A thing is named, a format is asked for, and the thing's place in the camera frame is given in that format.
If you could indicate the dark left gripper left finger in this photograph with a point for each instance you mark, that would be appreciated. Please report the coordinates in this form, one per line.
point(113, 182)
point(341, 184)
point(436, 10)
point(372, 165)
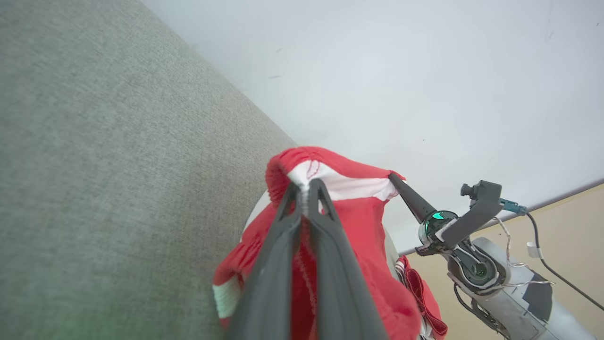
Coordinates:
point(273, 283)

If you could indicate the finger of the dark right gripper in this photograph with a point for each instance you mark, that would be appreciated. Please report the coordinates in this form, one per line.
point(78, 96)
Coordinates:
point(413, 200)

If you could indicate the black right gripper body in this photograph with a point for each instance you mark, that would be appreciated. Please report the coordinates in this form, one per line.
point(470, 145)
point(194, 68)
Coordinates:
point(434, 224)

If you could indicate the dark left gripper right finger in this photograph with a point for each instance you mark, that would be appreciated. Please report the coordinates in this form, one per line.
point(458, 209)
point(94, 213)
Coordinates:
point(339, 293)

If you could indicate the red white basketball shorts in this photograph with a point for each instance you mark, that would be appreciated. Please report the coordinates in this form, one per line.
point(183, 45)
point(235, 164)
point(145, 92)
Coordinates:
point(358, 226)

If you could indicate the grey fabric sofa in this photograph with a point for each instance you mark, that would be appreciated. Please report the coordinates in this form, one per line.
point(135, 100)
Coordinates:
point(118, 165)

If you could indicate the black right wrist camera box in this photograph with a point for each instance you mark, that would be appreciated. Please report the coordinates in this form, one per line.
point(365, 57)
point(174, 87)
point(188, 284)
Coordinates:
point(486, 198)

